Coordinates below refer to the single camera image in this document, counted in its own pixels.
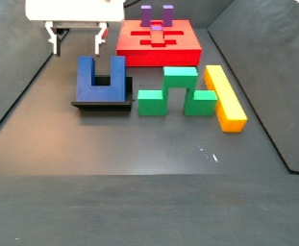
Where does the blue U-shaped block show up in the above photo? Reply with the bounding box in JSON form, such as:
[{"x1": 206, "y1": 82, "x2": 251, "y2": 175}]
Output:
[{"x1": 76, "y1": 56, "x2": 126, "y2": 102}]

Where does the yellow long block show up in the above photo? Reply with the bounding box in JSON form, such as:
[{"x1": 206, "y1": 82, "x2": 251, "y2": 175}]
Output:
[{"x1": 203, "y1": 65, "x2": 249, "y2": 133}]

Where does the green stepped block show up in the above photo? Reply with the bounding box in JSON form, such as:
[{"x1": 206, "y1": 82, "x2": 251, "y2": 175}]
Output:
[{"x1": 138, "y1": 66, "x2": 217, "y2": 116}]

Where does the red puzzle base block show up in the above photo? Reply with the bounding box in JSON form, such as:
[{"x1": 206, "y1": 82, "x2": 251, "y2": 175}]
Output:
[{"x1": 116, "y1": 20, "x2": 202, "y2": 67}]

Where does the purple U-shaped block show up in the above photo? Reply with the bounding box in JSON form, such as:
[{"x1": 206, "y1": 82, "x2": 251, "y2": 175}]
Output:
[{"x1": 140, "y1": 5, "x2": 175, "y2": 28}]

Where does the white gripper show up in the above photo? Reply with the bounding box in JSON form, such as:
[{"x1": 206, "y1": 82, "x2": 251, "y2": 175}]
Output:
[{"x1": 25, "y1": 0, "x2": 124, "y2": 56}]

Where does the black angled fixture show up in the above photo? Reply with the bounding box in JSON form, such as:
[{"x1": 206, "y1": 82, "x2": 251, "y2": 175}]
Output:
[{"x1": 71, "y1": 77, "x2": 134, "y2": 111}]

